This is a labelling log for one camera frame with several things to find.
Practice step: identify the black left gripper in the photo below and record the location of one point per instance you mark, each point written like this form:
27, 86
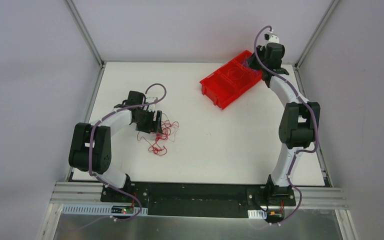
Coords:
148, 122

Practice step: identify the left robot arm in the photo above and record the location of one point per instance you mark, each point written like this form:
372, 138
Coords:
91, 145

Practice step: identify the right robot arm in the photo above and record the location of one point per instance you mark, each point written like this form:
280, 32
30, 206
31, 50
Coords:
298, 126

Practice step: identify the red plastic bin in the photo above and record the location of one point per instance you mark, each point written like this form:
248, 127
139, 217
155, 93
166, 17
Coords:
229, 82

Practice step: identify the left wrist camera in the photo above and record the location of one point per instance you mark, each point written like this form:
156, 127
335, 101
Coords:
150, 100

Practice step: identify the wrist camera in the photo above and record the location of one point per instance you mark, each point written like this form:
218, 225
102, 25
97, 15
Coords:
271, 37
150, 100

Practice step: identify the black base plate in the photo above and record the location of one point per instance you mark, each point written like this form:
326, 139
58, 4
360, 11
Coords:
206, 209

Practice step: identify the aluminium frame rail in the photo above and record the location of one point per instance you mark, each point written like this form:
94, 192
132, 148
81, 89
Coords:
313, 197

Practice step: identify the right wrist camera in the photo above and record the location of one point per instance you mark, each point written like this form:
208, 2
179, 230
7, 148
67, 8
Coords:
271, 37

